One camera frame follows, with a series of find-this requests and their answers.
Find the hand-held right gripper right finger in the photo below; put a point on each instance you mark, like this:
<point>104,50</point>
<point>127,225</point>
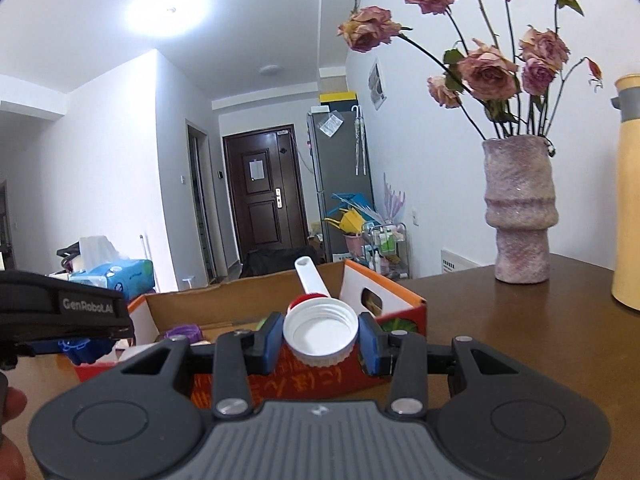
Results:
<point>367,346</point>

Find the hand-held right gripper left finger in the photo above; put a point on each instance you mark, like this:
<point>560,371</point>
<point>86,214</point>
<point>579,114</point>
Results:
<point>272,346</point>

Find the blue bottle cap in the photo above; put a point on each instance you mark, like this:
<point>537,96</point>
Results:
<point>85,351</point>

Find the small ribbed white cap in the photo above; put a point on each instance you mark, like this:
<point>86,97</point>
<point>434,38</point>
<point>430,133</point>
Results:
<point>320,332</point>

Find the red cardboard box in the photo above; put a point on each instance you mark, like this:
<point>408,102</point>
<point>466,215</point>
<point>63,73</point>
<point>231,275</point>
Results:
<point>325,385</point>

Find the purple bottle cap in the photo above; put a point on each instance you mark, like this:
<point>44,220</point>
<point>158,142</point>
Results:
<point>182,334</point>

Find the person's left hand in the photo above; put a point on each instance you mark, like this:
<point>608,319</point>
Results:
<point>12,460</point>

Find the blue tissue pack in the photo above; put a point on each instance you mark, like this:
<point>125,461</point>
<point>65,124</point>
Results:
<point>120,275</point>

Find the black white kitchen appliance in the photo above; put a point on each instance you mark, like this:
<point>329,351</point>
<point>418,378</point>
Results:
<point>67,255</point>

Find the black bag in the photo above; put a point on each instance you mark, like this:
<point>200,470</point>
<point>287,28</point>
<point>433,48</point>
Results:
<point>275,260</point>

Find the pink bucket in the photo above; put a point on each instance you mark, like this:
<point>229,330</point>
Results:
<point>355,244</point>

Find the yellow plastic object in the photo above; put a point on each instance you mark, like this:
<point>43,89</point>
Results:
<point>347,222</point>

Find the dark brown door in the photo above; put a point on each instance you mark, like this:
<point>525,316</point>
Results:
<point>265,210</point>

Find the purple decorative plant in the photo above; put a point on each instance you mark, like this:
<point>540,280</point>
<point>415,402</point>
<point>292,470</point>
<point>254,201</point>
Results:
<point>395,200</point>

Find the grey interior door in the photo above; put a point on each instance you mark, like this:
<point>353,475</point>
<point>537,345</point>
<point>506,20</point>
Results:
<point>200,200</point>

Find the white paper on door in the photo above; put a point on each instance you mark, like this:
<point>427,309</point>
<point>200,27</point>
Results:
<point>256,169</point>

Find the grey refrigerator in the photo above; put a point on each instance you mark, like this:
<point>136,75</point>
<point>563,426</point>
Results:
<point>335,170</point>

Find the pink ceramic vase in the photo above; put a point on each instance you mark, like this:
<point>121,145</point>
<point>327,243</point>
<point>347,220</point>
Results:
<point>520,210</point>

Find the white folded umbrella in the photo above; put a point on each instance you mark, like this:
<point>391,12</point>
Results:
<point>358,140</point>

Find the clear bag on refrigerator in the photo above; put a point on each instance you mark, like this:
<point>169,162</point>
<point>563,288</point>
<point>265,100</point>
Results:
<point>331,125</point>

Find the yellow box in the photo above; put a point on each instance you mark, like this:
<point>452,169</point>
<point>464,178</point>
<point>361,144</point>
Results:
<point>337,101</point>

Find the yellow thermos jug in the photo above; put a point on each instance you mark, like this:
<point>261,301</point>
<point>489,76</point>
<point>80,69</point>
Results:
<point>630,210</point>

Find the bunch of dried pink roses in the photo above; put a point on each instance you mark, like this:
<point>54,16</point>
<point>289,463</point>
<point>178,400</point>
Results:
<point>487,70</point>

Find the bright ceiling lamp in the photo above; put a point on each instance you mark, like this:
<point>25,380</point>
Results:
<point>167,10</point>

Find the wall poster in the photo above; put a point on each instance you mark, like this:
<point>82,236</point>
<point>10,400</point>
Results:
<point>377,85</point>

